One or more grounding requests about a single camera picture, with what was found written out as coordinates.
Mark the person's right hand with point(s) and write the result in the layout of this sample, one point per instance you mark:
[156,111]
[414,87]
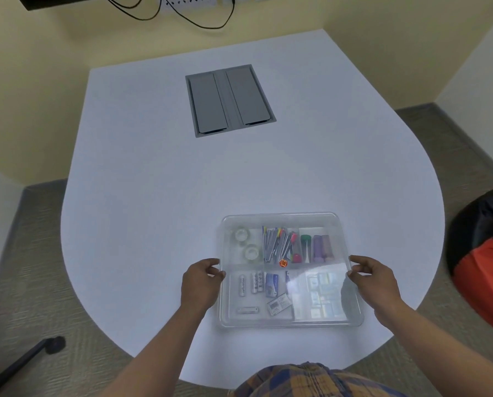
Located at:
[381,287]

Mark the person's left hand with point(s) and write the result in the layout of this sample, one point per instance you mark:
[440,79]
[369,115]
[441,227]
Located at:
[197,285]

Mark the person's left thumb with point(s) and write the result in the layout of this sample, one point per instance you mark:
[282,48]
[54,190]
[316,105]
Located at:
[218,276]

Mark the person's right thumb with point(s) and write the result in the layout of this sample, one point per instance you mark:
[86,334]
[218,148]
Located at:
[355,276]

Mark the clear plastic organizer tray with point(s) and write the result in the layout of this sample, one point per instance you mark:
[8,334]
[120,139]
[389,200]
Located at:
[230,320]

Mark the person's right forearm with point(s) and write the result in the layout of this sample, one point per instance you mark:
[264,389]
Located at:
[436,351]

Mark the person's left forearm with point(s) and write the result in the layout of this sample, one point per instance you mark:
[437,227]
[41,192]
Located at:
[159,351]

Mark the white battery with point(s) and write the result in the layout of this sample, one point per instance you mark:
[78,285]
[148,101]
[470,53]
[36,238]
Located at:
[254,283]
[261,283]
[243,286]
[247,310]

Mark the pink highlighter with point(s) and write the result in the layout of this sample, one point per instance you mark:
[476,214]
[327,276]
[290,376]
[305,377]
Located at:
[328,247]

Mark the clear tape roll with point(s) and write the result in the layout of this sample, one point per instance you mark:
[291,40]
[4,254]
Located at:
[251,252]
[241,235]

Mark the pile of small note pads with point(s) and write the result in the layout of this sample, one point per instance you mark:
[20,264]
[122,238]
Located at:
[319,295]

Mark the purple highlighter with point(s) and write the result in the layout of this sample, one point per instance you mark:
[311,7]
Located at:
[318,248]

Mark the blue battery packet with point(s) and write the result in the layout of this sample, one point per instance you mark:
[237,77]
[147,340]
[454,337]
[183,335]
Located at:
[271,285]

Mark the green capped glue stick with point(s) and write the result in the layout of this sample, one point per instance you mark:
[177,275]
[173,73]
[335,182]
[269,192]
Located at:
[306,243]

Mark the red capped marker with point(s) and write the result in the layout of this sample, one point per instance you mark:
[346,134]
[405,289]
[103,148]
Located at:
[297,257]

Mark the bundle of pens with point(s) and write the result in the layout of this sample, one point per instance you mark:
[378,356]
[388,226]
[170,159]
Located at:
[273,246]

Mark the small orange round sharpener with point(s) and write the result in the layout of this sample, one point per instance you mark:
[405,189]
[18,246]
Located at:
[283,263]

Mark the small staple box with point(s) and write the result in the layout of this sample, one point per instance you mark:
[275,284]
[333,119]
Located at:
[278,305]

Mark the plaid shirt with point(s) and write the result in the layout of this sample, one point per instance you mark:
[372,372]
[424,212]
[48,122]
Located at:
[308,382]

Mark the orange and black bean bag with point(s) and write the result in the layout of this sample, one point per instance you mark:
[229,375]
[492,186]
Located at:
[484,268]

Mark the black office chair base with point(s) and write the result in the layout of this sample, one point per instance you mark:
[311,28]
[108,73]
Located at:
[19,361]

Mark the white wall socket panel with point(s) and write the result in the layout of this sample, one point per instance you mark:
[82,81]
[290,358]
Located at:
[192,0]

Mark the black wall monitor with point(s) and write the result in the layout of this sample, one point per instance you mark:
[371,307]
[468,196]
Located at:
[60,0]

